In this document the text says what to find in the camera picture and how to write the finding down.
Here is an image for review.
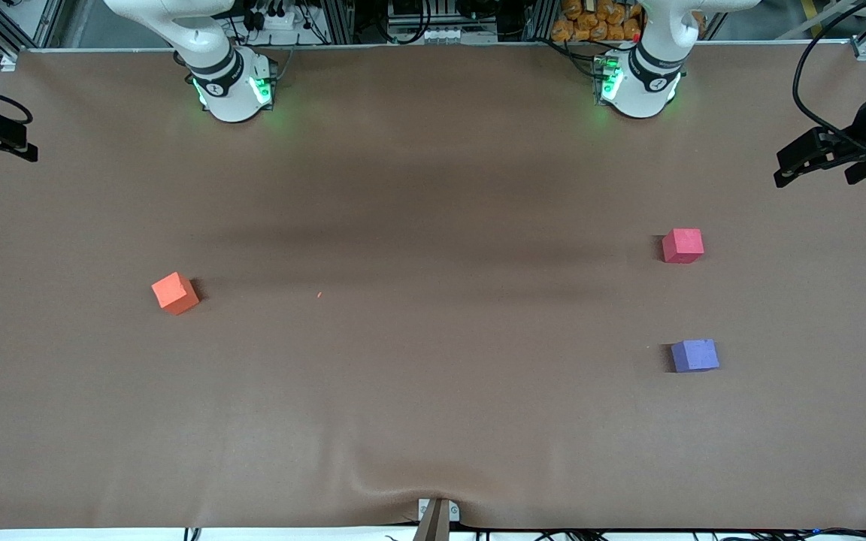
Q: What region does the orange foam block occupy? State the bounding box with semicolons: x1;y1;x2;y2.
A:
151;272;201;316

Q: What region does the red foam block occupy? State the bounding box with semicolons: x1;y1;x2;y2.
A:
662;228;704;264

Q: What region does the purple foam block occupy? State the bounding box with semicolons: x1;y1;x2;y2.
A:
671;339;721;373

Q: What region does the bag of orange items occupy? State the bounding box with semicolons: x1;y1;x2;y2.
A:
551;0;643;43

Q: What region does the white power strip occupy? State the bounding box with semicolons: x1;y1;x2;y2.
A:
251;6;306;32

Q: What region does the brown table cover mat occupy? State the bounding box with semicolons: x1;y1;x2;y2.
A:
0;41;866;530

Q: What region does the metal table edge clamp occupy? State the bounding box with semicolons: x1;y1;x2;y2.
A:
412;498;461;541

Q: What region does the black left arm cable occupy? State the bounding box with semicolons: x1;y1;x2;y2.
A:
792;0;866;155

